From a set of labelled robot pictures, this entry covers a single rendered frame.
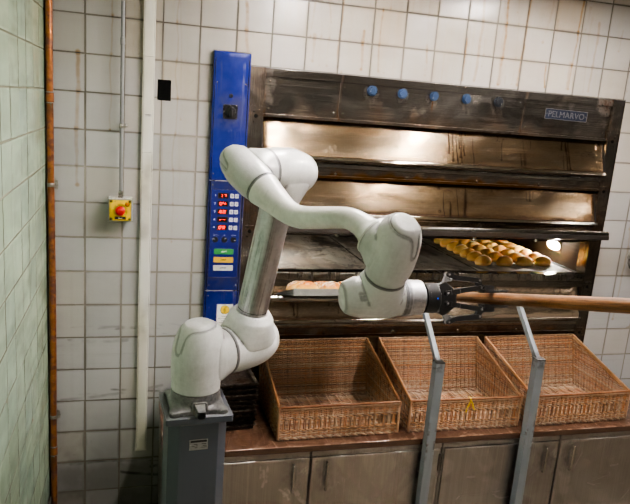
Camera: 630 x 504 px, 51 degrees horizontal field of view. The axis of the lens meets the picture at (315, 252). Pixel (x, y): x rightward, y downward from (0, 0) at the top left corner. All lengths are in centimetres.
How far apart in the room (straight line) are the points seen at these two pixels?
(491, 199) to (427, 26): 91
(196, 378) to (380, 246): 84
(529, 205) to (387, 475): 153
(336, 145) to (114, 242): 108
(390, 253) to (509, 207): 207
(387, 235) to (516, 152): 208
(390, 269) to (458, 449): 175
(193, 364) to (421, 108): 175
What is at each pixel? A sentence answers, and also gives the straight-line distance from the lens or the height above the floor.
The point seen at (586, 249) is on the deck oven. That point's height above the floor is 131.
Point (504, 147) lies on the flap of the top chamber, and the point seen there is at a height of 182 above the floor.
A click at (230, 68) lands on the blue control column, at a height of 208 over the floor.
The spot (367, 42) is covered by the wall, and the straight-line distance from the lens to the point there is 310.
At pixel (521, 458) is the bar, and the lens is 324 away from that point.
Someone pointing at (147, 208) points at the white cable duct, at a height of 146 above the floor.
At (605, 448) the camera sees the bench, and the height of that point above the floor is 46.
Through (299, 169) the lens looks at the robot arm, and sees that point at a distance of 195.
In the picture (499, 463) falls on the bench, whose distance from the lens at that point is 326.
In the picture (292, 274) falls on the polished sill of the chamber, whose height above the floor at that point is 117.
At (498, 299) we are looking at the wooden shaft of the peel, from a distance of 170.
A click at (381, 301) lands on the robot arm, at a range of 154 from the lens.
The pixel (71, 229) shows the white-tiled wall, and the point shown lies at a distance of 300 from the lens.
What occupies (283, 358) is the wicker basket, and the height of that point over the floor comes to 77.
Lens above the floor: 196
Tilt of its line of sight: 13 degrees down
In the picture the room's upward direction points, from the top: 5 degrees clockwise
